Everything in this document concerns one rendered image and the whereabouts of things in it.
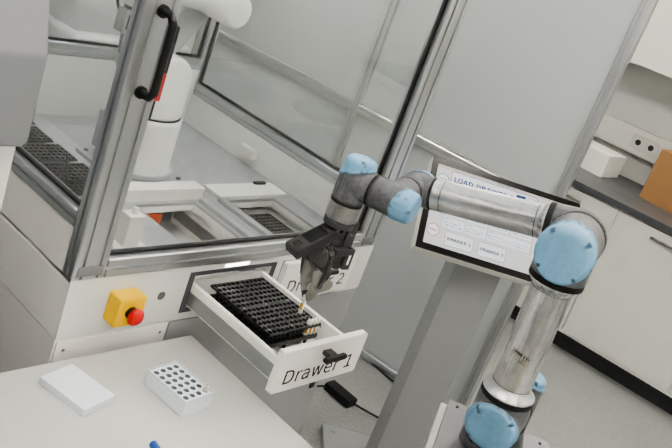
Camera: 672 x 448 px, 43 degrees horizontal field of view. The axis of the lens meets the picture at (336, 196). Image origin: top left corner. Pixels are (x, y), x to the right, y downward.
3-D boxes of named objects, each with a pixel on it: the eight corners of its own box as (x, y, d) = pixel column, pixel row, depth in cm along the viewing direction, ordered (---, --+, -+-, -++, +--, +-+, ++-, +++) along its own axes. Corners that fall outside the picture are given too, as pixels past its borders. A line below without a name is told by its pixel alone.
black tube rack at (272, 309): (313, 345, 208) (321, 323, 206) (261, 358, 195) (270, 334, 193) (255, 298, 221) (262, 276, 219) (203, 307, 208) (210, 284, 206)
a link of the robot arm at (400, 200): (432, 188, 191) (390, 168, 195) (414, 199, 181) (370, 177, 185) (420, 219, 194) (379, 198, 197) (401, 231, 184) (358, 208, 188)
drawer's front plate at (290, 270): (344, 288, 250) (357, 255, 246) (275, 300, 228) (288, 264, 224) (340, 285, 251) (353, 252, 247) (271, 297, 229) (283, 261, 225)
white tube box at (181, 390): (209, 406, 185) (214, 391, 184) (181, 417, 178) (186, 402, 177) (172, 374, 191) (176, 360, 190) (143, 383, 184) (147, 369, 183)
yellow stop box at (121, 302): (141, 325, 190) (150, 298, 188) (114, 330, 184) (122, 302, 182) (129, 313, 193) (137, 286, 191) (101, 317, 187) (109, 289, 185)
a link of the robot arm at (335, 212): (344, 209, 188) (322, 192, 193) (337, 228, 189) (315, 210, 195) (368, 210, 193) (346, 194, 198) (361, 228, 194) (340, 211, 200)
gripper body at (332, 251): (348, 272, 199) (365, 227, 195) (320, 274, 193) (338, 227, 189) (328, 256, 204) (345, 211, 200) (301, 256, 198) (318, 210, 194)
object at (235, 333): (346, 362, 207) (354, 341, 205) (271, 383, 188) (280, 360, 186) (242, 278, 230) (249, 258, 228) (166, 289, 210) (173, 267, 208)
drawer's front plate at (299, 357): (353, 370, 208) (369, 332, 204) (269, 395, 186) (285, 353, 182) (348, 366, 209) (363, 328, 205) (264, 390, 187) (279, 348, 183)
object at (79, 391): (113, 401, 175) (115, 395, 174) (82, 416, 167) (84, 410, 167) (70, 369, 180) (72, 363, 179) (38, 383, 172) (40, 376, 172)
